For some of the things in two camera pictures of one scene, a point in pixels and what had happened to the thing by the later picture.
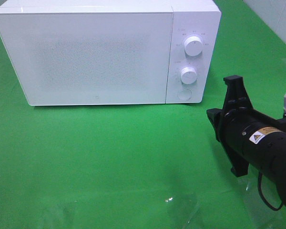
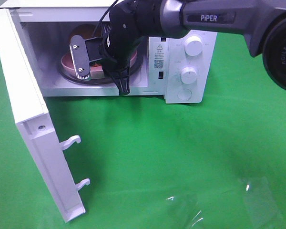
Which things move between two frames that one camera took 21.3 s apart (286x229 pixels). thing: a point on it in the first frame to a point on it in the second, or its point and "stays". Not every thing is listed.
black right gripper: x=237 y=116 to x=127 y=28
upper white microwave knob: x=193 y=46 stays
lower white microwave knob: x=188 y=76 stays
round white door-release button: x=184 y=94 stays
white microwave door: x=90 y=58 to x=28 y=109
